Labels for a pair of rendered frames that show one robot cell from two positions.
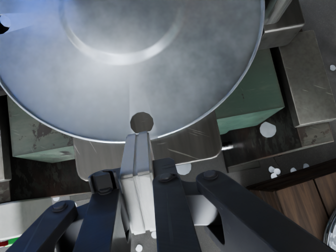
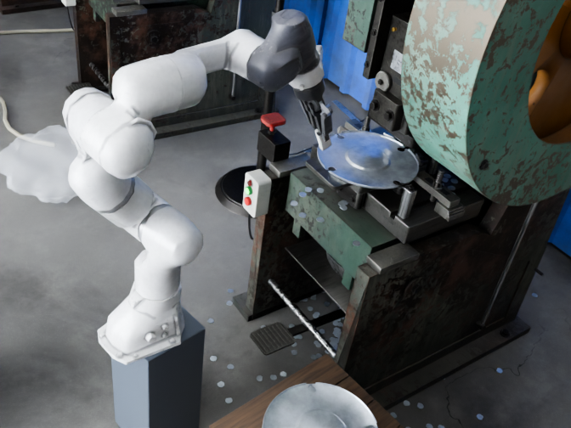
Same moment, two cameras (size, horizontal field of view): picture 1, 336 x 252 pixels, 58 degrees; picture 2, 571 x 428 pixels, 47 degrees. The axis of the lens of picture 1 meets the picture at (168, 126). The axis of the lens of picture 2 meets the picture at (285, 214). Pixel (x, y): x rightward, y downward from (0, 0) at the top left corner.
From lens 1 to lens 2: 163 cm
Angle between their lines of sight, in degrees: 48
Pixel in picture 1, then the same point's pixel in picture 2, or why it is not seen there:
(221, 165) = not seen: hidden behind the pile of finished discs
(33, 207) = (267, 194)
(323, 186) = (347, 382)
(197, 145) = (333, 181)
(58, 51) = (342, 149)
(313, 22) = not seen: outside the picture
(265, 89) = (375, 239)
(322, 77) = (397, 259)
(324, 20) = not seen: outside the picture
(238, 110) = (358, 233)
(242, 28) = (381, 184)
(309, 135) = (365, 267)
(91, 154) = (314, 161)
